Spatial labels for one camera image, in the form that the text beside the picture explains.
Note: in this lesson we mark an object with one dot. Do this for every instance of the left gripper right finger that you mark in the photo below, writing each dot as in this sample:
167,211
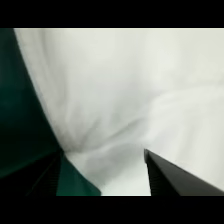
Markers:
170,180

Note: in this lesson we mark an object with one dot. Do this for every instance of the white T-shirt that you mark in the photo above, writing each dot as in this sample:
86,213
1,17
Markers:
126,86

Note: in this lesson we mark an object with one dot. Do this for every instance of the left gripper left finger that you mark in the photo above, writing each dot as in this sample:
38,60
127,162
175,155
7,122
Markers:
46,180

